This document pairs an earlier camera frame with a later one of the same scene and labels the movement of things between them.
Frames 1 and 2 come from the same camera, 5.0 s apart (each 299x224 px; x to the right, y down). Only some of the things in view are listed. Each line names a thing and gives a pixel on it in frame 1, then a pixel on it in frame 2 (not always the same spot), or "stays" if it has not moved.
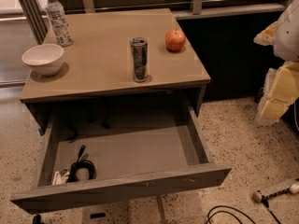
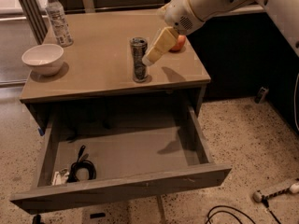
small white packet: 61,176 stays
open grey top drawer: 104,156 stays
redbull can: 139,56 stays
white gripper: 290,36 to 177,14
